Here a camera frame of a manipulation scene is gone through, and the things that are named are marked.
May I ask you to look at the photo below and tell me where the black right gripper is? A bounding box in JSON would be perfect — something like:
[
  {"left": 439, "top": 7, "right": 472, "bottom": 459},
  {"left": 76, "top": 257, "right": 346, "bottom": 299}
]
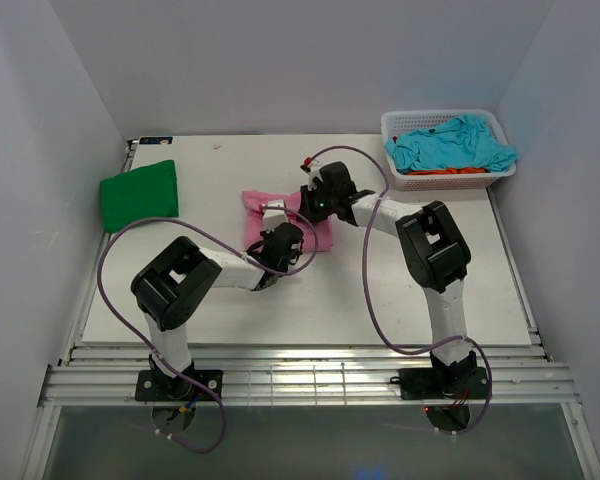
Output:
[{"left": 297, "top": 182, "right": 338, "bottom": 225}]

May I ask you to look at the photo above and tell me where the pink t shirt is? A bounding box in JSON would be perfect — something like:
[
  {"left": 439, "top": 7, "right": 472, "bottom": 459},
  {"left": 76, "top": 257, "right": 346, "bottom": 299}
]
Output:
[{"left": 242, "top": 190, "right": 333, "bottom": 252}]

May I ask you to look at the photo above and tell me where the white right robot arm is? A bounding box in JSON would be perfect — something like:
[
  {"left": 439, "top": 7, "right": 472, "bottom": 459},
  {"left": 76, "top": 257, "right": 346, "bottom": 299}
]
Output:
[{"left": 300, "top": 158, "right": 477, "bottom": 397}]

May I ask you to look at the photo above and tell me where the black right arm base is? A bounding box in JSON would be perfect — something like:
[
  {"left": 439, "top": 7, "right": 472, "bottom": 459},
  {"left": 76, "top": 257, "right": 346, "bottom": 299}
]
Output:
[{"left": 389, "top": 367, "right": 492, "bottom": 436}]

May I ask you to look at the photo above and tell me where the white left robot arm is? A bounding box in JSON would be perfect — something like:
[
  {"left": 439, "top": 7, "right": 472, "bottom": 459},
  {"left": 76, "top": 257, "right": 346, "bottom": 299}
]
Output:
[{"left": 131, "top": 199, "right": 304, "bottom": 400}]

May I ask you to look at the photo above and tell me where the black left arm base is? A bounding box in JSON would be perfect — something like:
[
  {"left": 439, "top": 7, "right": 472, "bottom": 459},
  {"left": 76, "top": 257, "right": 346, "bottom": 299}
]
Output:
[{"left": 133, "top": 369, "right": 214, "bottom": 434}]

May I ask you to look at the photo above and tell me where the white plastic basket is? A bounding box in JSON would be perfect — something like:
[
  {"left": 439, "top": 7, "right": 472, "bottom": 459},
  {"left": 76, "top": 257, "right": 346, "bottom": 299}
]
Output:
[{"left": 381, "top": 109, "right": 516, "bottom": 190}]

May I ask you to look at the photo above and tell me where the orange t shirt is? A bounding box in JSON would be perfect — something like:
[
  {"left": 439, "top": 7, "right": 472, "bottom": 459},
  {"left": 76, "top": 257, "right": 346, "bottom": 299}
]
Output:
[{"left": 406, "top": 167, "right": 489, "bottom": 176}]

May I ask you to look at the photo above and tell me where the green folded t shirt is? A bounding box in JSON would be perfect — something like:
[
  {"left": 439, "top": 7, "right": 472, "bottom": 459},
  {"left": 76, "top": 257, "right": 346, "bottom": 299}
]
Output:
[{"left": 100, "top": 159, "right": 179, "bottom": 233}]

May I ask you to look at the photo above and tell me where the blue label sticker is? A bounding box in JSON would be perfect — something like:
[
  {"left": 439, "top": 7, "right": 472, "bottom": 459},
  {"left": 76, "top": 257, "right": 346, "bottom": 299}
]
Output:
[{"left": 139, "top": 136, "right": 173, "bottom": 145}]

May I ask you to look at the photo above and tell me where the blue t shirt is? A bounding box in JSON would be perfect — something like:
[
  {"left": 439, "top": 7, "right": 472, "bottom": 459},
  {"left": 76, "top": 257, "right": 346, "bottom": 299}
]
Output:
[{"left": 385, "top": 114, "right": 518, "bottom": 174}]

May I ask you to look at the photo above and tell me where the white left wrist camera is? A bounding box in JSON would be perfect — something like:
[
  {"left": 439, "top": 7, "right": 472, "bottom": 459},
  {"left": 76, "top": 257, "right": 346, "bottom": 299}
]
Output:
[{"left": 260, "top": 199, "right": 288, "bottom": 232}]

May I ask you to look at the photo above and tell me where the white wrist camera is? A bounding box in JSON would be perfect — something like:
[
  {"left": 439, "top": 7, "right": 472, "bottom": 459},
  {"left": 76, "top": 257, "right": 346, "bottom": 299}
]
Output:
[
  {"left": 300, "top": 157, "right": 323, "bottom": 190},
  {"left": 260, "top": 199, "right": 288, "bottom": 232}
]

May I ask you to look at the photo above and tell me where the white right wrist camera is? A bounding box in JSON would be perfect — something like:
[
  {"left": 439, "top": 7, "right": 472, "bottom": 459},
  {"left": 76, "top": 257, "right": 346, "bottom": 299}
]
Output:
[{"left": 300, "top": 157, "right": 323, "bottom": 190}]

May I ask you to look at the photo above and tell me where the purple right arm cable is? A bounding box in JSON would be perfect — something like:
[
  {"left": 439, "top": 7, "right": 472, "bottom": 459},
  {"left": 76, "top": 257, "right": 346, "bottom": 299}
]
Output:
[{"left": 307, "top": 145, "right": 494, "bottom": 436}]

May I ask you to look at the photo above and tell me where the aluminium frame rail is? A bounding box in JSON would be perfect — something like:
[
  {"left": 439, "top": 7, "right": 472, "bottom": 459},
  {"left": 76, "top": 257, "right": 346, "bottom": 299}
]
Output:
[{"left": 39, "top": 344, "right": 579, "bottom": 407}]

